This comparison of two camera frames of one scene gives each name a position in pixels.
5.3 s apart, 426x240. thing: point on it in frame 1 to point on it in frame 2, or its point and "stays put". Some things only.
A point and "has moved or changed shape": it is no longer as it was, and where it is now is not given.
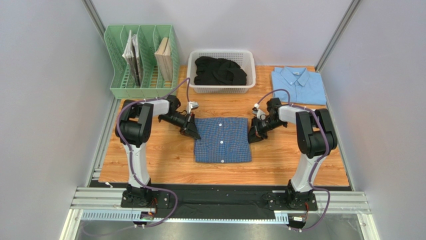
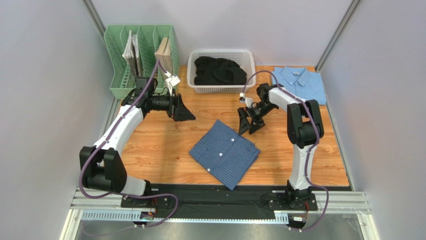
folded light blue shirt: [305, 87] stays put
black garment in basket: [210, 71] stays put
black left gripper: [190, 127] to [177, 110]
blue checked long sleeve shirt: [222, 140] has moved or changed shape
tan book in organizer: [163, 54] stays put
